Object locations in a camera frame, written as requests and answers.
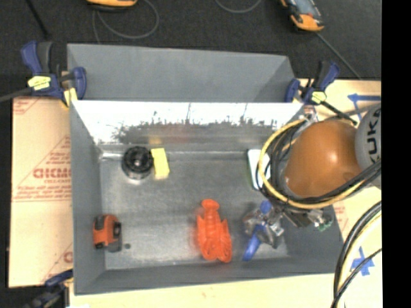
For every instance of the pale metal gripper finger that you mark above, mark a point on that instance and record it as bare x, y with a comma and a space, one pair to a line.
273, 233
251, 222

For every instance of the orange toy lobster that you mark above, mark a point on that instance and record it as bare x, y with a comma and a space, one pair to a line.
213, 233

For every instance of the white and green box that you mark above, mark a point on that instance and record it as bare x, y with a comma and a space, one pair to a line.
253, 168

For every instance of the grey metal bin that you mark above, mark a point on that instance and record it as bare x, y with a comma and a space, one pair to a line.
180, 197

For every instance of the yellow sponge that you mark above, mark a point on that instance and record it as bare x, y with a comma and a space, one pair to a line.
160, 163

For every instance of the black round ribbed wheel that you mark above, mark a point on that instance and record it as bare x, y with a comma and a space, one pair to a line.
137, 163

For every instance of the orange and black tape measure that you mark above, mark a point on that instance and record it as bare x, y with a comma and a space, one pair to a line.
105, 233

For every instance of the brown cardboard board red print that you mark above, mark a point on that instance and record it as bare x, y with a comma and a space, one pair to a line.
38, 204

